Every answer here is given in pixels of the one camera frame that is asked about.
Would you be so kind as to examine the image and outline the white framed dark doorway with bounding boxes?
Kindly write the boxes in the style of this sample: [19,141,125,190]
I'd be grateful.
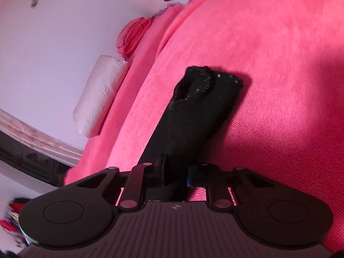
[1,110,83,187]

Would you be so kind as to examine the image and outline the pile of colourful clothes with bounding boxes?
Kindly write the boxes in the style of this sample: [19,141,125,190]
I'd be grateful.
[1,197,30,249]

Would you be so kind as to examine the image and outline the pink bed blanket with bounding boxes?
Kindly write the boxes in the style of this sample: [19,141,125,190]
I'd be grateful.
[65,0,343,251]

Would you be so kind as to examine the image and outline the black pants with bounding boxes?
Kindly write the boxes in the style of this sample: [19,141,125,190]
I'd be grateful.
[139,66,243,201]

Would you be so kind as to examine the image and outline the red ruffled pillow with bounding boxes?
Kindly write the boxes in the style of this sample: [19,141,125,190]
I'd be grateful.
[115,17,153,59]

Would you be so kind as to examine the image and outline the white patterned pillow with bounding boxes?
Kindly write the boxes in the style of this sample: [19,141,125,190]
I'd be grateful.
[73,55,129,138]

